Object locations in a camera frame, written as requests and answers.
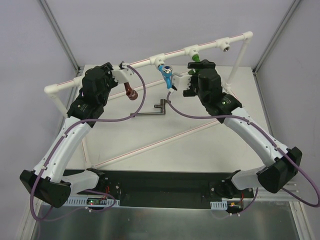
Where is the white PVC pipe frame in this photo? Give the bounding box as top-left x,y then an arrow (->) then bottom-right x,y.
44,31 -> 254,170

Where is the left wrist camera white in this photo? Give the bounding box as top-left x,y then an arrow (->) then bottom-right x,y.
112,61 -> 135,84

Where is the aluminium enclosure frame post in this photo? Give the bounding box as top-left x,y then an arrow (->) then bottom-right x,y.
252,0 -> 305,76
37,0 -> 81,73

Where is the blue plastic water faucet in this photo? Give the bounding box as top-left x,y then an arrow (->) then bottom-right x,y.
157,64 -> 173,89

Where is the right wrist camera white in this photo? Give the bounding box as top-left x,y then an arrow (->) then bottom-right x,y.
169,72 -> 192,92

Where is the right white cable duct board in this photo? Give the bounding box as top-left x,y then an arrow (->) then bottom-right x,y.
209,200 -> 244,211

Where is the left white cable duct board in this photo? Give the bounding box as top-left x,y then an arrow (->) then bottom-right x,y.
63,196 -> 120,208

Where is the aluminium enclosure frame post left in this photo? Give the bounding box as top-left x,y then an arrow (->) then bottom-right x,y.
37,0 -> 81,73

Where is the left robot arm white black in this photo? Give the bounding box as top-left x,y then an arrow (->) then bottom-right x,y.
19,62 -> 117,208

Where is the grey metal long-spout faucet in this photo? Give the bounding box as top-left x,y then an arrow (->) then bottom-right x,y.
129,98 -> 170,117

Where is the green plastic water faucet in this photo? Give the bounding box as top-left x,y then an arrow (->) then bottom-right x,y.
187,54 -> 200,75

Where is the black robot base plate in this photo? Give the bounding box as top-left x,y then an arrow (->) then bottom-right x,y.
47,167 -> 260,210

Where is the brown plastic water faucet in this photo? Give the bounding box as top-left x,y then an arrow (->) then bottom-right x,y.
124,82 -> 139,101

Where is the white cable duct board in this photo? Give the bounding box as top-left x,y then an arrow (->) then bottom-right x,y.
63,196 -> 120,208
209,200 -> 244,211

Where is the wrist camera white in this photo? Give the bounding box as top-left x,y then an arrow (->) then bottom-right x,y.
169,72 -> 192,92
112,61 -> 135,84

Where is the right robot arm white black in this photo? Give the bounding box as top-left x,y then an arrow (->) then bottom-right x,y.
183,59 -> 303,198

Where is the aluminium enclosure frame post right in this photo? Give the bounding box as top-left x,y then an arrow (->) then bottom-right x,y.
252,0 -> 305,76

